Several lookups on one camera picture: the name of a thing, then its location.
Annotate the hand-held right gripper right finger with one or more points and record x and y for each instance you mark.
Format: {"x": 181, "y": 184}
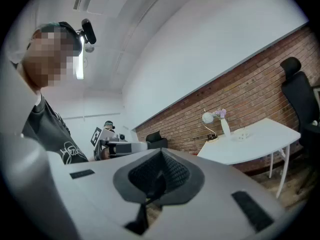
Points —
{"x": 212, "y": 196}

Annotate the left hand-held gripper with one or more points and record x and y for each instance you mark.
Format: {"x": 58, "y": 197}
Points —
{"x": 98, "y": 137}

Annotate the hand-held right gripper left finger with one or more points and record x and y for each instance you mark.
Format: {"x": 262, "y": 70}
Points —
{"x": 100, "y": 184}

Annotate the small white object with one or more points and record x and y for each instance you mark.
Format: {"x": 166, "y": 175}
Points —
{"x": 243, "y": 134}

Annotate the low black chair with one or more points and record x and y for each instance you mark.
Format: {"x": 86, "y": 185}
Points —
{"x": 156, "y": 138}

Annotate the white table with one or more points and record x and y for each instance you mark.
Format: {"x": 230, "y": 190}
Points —
{"x": 250, "y": 146}

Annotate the white vase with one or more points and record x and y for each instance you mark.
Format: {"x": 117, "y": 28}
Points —
{"x": 225, "y": 127}

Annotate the person's dark printed sweatshirt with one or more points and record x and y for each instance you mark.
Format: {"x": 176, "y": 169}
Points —
{"x": 50, "y": 134}

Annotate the purple flowers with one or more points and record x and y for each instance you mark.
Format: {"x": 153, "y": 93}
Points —
{"x": 220, "y": 113}

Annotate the long ceiling light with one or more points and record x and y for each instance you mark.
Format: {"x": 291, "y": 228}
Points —
{"x": 80, "y": 64}

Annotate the person's head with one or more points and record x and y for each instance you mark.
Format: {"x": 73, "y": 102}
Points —
{"x": 47, "y": 56}

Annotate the black office chair with headrest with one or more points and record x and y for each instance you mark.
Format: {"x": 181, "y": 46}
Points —
{"x": 300, "y": 96}

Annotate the black head-mounted camera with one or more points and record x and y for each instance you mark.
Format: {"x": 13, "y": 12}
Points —
{"x": 89, "y": 31}

